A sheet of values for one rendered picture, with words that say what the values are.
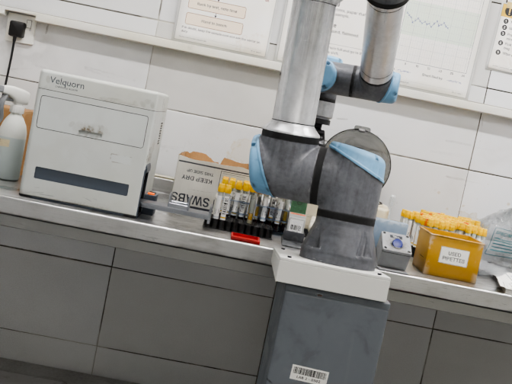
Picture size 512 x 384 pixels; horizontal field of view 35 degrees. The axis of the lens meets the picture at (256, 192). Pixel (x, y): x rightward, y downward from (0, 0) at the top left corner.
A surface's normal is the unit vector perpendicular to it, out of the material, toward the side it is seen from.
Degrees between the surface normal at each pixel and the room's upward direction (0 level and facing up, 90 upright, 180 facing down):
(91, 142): 90
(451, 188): 90
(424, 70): 94
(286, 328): 90
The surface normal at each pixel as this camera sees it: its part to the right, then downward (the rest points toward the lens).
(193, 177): 0.07, 0.05
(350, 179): -0.15, -0.02
